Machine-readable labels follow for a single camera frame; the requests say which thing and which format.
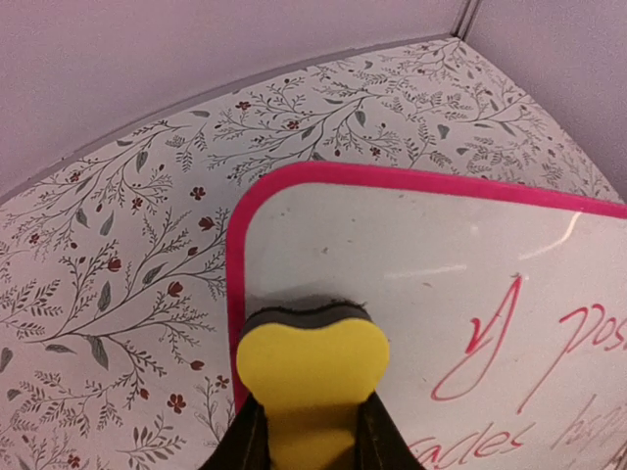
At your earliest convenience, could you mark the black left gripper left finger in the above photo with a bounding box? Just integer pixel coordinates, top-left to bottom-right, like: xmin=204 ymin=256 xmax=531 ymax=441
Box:
xmin=199 ymin=395 xmax=269 ymax=470

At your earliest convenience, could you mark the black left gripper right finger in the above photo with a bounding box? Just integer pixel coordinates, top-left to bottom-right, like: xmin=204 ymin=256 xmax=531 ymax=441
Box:
xmin=360 ymin=393 xmax=425 ymax=470

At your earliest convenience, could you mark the yellow bone-shaped eraser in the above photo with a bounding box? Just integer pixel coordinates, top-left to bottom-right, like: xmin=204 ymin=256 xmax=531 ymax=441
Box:
xmin=236 ymin=302 xmax=390 ymax=469

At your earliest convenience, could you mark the pink-framed whiteboard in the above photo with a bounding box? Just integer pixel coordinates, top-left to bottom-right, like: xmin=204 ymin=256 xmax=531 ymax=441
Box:
xmin=226 ymin=163 xmax=626 ymax=469

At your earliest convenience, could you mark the rear aluminium table rail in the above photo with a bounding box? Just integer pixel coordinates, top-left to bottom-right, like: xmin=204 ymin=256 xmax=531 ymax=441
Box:
xmin=1 ymin=33 xmax=453 ymax=204

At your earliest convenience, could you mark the right aluminium frame post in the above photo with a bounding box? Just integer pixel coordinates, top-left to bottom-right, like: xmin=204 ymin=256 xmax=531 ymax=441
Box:
xmin=451 ymin=0 xmax=483 ymax=41

